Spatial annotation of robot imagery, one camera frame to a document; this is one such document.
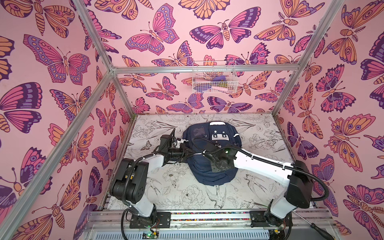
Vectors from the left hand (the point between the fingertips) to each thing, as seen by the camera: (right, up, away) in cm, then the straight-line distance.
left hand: (196, 151), depth 85 cm
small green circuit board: (-23, -39, -13) cm, 47 cm away
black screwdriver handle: (+59, -35, -17) cm, 70 cm away
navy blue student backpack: (+11, +8, +12) cm, 18 cm away
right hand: (+11, -7, -5) cm, 14 cm away
